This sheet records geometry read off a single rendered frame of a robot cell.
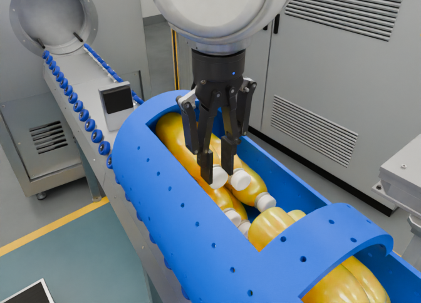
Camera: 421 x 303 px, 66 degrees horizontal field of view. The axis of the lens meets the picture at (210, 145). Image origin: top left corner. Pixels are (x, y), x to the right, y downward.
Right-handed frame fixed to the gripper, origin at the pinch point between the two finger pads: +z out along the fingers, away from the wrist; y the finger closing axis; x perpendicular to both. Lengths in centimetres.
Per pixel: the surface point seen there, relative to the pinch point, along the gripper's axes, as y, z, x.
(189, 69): -35, 17, -73
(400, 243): -129, 119, -4
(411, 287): -14.1, 9.4, 30.4
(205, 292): 12.9, 5.4, 16.7
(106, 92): 3, 11, -59
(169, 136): 2.8, 1.3, -13.0
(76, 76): 2, 25, -112
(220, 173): -0.2, 2.3, 1.0
